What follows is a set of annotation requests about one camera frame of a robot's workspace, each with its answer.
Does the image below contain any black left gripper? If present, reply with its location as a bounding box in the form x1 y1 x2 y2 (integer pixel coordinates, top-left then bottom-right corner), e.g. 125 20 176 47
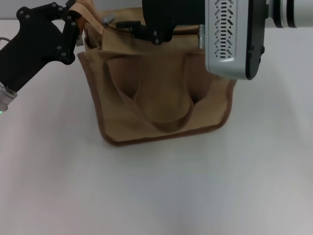
0 0 84 93

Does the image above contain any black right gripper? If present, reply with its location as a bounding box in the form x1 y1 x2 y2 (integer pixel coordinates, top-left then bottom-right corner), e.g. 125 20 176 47
115 0 206 46

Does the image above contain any silver zipper pull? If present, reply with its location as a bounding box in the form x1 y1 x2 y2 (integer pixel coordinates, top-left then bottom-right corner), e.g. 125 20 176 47
101 15 117 26

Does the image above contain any khaki fabric food bag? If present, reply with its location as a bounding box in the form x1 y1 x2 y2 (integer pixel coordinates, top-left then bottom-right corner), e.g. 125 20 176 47
69 0 237 147

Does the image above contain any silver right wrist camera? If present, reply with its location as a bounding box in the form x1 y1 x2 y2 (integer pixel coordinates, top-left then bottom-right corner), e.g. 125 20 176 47
198 0 267 81

